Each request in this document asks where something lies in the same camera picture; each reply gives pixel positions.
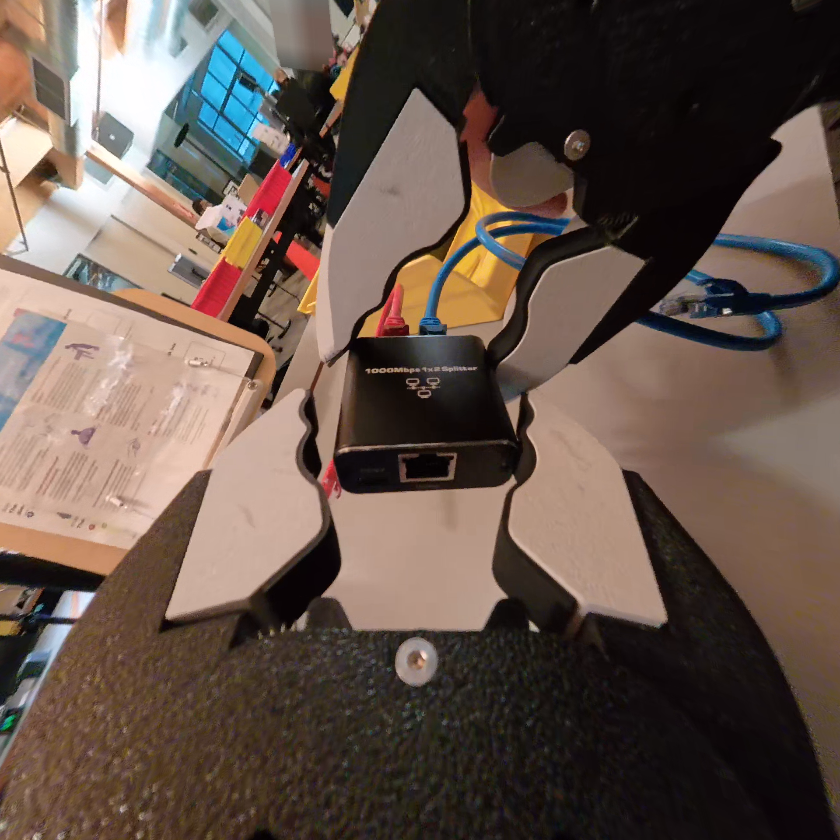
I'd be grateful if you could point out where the person's right hand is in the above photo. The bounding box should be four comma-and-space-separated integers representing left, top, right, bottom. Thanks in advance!
459, 92, 573, 216

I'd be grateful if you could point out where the red ethernet cable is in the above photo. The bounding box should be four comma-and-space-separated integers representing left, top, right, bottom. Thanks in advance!
322, 283, 411, 500

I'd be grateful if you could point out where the large yellow plastic bin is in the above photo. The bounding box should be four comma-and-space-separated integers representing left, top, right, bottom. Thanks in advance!
298, 187, 532, 329

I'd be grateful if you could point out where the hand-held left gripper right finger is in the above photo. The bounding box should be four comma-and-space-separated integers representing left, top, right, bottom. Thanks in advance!
492, 392, 669, 641

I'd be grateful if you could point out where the metal air duct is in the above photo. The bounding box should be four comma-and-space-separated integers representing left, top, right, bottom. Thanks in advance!
29, 0, 89, 155

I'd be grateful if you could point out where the row of coloured bins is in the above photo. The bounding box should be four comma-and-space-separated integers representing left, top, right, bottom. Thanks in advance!
190, 154, 309, 322

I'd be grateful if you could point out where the black network splitter box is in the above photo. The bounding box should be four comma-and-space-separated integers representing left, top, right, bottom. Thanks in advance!
333, 335, 522, 493

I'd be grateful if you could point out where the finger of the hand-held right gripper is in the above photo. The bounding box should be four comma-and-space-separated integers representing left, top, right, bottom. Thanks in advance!
315, 87, 475, 366
489, 225, 657, 398

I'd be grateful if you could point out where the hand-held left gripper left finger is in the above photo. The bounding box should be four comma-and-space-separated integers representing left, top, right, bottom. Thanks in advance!
163, 387, 343, 634

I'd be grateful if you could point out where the blue ethernet cable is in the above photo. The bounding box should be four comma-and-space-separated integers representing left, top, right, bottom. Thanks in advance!
420, 211, 840, 352

